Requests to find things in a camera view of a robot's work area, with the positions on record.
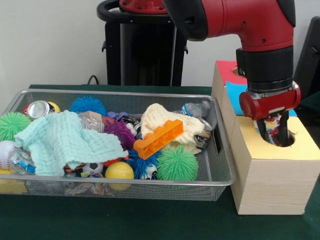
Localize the cream knitted cloth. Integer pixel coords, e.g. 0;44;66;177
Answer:
139;102;213;155

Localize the smooth yellow ball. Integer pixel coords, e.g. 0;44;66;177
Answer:
104;161;135;180

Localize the black cable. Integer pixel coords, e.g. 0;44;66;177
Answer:
86;74;100;86

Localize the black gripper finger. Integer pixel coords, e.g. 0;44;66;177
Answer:
278;111;290;147
257;118;271;145

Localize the shallow mesh bin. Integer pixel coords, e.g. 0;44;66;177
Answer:
0;88;236;202

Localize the blue furry toy with eyes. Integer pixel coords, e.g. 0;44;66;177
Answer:
126;148;162;181

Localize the wooden box with three holes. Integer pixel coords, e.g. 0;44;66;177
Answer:
211;60;320;216

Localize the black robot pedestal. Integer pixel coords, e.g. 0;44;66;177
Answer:
96;0;189;87

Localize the orange plastic block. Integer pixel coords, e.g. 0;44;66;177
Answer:
132;118;184;160

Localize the mint green cloth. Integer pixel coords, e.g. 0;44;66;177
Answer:
14;109;130;177

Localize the white cloth with coloured shapes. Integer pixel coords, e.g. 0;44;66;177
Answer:
253;116;282;146

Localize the crushed silver drink can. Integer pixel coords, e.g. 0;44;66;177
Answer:
26;99;57;120

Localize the green spiky rubber ball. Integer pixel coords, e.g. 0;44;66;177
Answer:
156;145;199;182
0;111;32;142

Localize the blue spiky rubber ball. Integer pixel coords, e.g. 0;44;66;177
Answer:
69;95;108;117

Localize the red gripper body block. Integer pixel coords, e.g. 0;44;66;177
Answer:
239;81;302;121

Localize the purple spiky rubber ball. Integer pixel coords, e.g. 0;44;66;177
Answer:
103;119;137;151

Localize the dark green table cloth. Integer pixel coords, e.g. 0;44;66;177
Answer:
299;91;320;110
0;84;320;240

